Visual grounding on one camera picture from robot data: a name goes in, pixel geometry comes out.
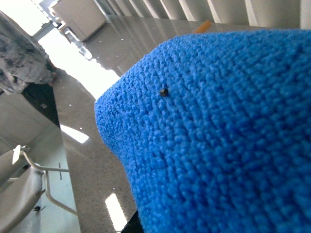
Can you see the grey office chair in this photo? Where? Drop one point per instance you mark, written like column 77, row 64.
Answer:
column 29, row 181

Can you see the white cabinet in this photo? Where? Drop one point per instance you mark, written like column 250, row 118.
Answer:
column 83, row 17

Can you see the person in grey jacket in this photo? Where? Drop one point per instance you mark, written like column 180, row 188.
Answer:
column 23, row 61

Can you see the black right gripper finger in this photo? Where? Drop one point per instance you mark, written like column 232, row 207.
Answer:
column 133, row 225

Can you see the white pleated curtain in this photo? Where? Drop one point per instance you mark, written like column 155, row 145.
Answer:
column 257, row 13

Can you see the blue microfiber towel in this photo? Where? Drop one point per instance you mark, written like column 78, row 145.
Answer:
column 214, row 132

